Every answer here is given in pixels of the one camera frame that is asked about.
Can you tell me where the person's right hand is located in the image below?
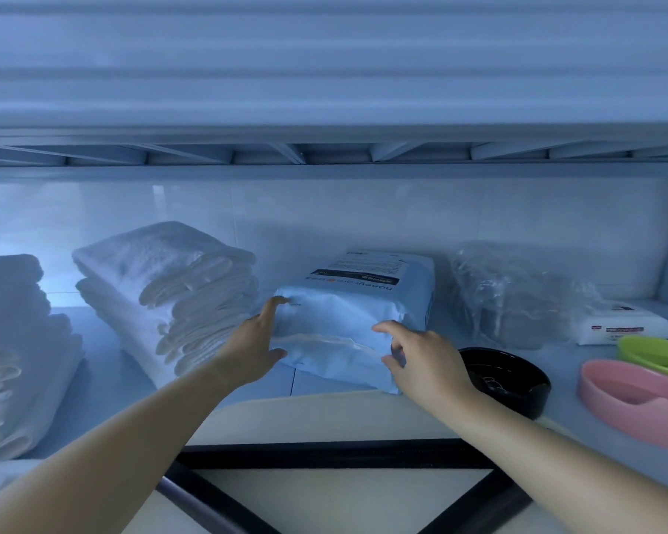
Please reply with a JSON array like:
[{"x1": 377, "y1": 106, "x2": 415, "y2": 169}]
[{"x1": 372, "y1": 320, "x2": 481, "y2": 412}]

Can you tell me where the person's left hand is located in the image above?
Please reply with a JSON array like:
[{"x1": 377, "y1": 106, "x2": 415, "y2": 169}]
[{"x1": 218, "y1": 296, "x2": 290, "y2": 387}]

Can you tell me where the light blue plastic package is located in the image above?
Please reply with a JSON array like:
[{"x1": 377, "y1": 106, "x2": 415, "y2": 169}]
[{"x1": 269, "y1": 249, "x2": 436, "y2": 395}]

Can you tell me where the person's left forearm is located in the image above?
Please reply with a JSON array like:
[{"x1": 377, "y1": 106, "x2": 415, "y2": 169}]
[{"x1": 0, "y1": 358, "x2": 252, "y2": 534}]

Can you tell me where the person's right forearm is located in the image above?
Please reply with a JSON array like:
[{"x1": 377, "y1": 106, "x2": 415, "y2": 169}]
[{"x1": 422, "y1": 383, "x2": 668, "y2": 534}]

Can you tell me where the black framed cart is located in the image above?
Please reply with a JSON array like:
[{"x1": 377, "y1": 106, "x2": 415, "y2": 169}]
[{"x1": 155, "y1": 438, "x2": 535, "y2": 534}]

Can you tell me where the black round dish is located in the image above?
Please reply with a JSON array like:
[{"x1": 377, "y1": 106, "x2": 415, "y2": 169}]
[{"x1": 456, "y1": 347, "x2": 552, "y2": 421}]

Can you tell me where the stack of white folded towels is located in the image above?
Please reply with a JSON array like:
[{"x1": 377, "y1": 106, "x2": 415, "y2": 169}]
[
  {"x1": 71, "y1": 220, "x2": 260, "y2": 388},
  {"x1": 0, "y1": 254, "x2": 85, "y2": 461}
]

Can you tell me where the clear plastic bag of grey items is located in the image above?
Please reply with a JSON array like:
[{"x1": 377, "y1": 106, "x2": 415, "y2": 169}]
[{"x1": 450, "y1": 241, "x2": 599, "y2": 351}]

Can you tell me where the white wet wipes packet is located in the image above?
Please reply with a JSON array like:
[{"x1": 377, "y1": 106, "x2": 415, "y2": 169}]
[{"x1": 567, "y1": 299, "x2": 668, "y2": 347}]

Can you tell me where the pink plastic bowl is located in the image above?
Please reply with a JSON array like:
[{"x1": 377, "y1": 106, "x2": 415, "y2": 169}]
[{"x1": 577, "y1": 359, "x2": 668, "y2": 452}]

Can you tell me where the white metal shelf rack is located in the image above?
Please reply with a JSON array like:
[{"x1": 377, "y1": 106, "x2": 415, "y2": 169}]
[{"x1": 0, "y1": 0, "x2": 668, "y2": 306}]

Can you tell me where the green plastic bowl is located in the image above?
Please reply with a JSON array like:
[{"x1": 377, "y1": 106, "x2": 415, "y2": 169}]
[{"x1": 616, "y1": 335, "x2": 668, "y2": 384}]

